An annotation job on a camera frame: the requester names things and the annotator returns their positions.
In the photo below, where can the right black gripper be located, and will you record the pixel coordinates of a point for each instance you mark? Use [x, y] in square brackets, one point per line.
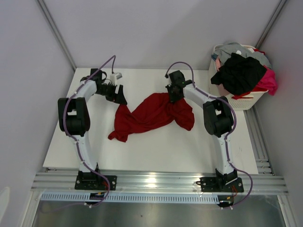
[173, 99]

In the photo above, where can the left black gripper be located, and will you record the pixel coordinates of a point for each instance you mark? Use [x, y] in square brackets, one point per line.
[119, 98]

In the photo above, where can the red t shirt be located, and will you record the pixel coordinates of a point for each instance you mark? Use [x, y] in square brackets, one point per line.
[153, 112]

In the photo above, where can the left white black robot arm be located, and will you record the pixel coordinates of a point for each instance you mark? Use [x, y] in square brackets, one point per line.
[74, 117]

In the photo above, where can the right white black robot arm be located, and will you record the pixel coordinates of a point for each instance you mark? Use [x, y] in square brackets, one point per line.
[218, 122]

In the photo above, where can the grey garment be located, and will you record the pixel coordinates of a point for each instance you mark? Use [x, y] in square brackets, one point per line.
[224, 51]

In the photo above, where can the black garment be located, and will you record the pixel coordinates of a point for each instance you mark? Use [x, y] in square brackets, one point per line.
[239, 75]

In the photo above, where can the white perforated laundry basket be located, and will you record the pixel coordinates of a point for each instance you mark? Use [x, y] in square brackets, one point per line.
[239, 103]

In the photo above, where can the pink garment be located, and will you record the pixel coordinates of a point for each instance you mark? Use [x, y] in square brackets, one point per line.
[267, 83]

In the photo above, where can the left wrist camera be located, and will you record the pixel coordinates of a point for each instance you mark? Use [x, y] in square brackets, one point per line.
[114, 77]

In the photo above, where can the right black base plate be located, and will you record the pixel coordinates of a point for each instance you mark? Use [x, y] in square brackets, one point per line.
[212, 184]

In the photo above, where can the slotted cable duct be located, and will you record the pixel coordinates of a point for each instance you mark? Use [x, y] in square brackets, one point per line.
[130, 197]

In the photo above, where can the left aluminium corner post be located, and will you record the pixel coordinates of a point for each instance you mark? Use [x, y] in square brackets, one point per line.
[56, 32]

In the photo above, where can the aluminium corner post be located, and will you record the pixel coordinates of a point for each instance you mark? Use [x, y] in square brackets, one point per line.
[272, 21]
[56, 32]

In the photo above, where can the right aluminium corner post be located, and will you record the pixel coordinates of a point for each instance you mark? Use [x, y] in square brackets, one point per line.
[272, 21]

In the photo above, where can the aluminium mounting rail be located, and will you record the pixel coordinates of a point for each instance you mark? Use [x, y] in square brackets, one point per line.
[155, 182]

